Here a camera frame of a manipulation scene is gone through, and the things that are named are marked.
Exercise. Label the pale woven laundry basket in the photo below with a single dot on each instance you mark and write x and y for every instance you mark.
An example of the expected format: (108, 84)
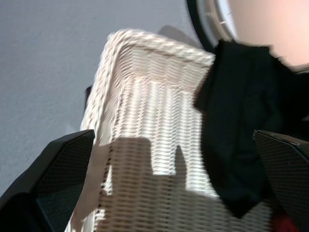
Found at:
(149, 120)

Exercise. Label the round washing machine door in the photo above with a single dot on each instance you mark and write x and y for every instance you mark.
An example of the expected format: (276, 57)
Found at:
(195, 19)

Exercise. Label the red garment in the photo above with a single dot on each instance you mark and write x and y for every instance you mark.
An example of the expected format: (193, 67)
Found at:
(286, 223)

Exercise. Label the dark navy garment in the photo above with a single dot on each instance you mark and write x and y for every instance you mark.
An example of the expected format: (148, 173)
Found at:
(236, 120)

